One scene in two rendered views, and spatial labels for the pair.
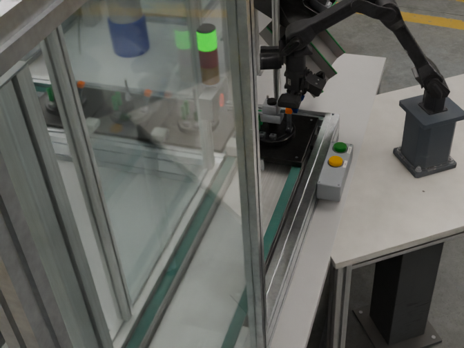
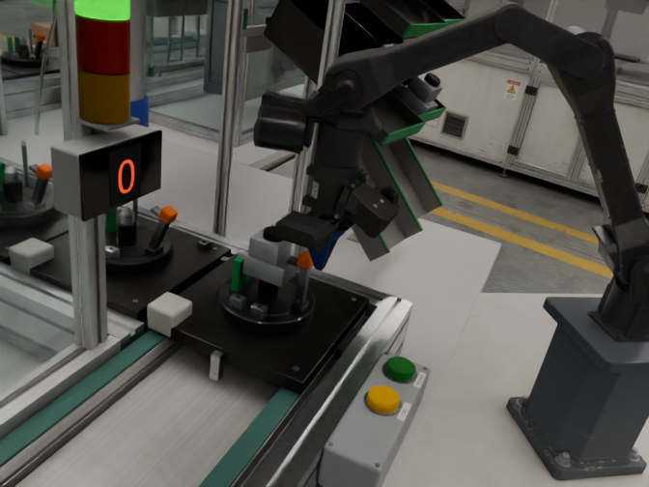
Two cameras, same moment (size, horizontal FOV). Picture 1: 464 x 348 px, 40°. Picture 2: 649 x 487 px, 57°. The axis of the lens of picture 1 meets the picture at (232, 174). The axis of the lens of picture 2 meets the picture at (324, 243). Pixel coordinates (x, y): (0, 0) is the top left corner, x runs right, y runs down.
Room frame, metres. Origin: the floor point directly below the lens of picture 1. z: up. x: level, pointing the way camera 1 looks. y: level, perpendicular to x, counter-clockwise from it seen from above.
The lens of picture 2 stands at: (0.88, -0.20, 1.45)
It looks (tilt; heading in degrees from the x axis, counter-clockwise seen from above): 27 degrees down; 359
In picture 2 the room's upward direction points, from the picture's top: 9 degrees clockwise
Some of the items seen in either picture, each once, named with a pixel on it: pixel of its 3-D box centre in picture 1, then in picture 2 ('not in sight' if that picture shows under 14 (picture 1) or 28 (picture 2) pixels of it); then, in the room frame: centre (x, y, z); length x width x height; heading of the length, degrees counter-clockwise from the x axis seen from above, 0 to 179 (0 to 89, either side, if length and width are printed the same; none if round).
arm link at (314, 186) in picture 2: (295, 79); (331, 190); (1.58, -0.21, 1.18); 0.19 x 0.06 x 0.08; 159
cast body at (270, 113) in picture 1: (268, 109); (265, 250); (1.61, -0.13, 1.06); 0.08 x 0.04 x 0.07; 69
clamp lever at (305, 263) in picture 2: (286, 117); (298, 276); (1.59, -0.18, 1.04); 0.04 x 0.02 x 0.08; 69
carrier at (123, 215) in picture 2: not in sight; (126, 229); (1.70, 0.10, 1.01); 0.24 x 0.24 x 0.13; 69
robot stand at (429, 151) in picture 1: (428, 134); (594, 385); (1.55, -0.61, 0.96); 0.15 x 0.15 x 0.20; 15
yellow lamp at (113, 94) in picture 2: not in sight; (104, 93); (1.47, 0.04, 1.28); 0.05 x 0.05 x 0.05
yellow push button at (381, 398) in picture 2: (335, 161); (382, 401); (1.45, -0.31, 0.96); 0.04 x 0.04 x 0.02
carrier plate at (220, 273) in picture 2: (273, 136); (265, 311); (1.61, -0.14, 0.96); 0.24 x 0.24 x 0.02; 69
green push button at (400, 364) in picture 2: (340, 148); (400, 370); (1.52, -0.33, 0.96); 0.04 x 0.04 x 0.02
